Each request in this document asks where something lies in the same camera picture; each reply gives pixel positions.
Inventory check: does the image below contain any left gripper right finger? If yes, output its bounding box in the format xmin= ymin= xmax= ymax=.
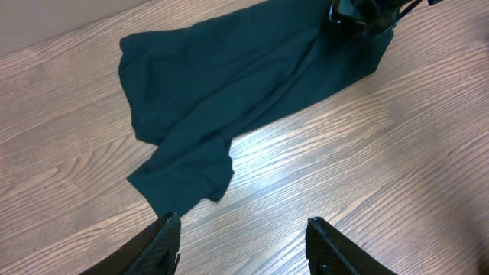
xmin=305 ymin=217 xmax=395 ymax=275

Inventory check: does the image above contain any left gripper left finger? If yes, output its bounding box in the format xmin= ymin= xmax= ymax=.
xmin=81 ymin=212 xmax=181 ymax=275

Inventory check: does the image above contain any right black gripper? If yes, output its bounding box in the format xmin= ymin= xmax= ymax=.
xmin=329 ymin=0 xmax=422 ymax=36

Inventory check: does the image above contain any black garment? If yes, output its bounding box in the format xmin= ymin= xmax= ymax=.
xmin=118 ymin=0 xmax=393 ymax=215

